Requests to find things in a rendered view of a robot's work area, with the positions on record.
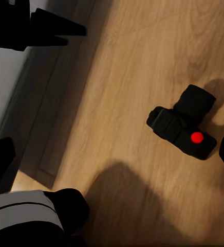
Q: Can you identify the digital camera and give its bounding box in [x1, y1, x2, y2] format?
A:
[146, 84, 217, 161]

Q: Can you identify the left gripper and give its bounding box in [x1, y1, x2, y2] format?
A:
[0, 0, 87, 51]

